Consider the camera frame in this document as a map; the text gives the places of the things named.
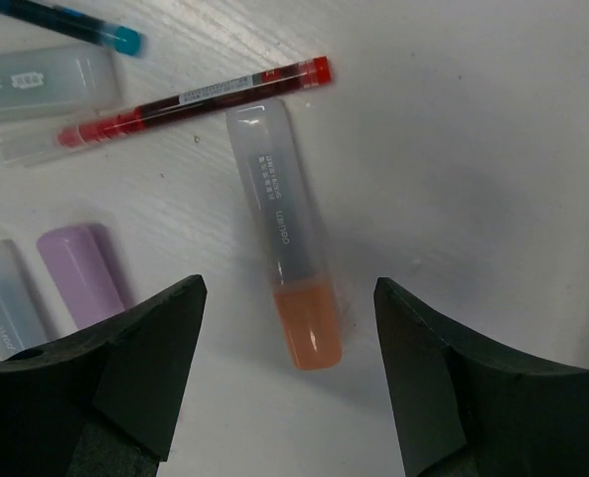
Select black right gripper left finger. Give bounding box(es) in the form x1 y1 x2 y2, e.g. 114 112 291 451
0 275 207 476

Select orange highlighter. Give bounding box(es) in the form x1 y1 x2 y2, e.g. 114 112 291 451
225 99 343 371

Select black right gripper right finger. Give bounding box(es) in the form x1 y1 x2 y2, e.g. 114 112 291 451
374 277 589 476

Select purple highlighter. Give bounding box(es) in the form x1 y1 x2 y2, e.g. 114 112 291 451
36 223 133 330

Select green highlighter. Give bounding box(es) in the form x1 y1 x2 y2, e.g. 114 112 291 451
0 44 119 121

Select blue highlighter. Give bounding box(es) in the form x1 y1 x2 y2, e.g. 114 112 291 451
0 239 47 359

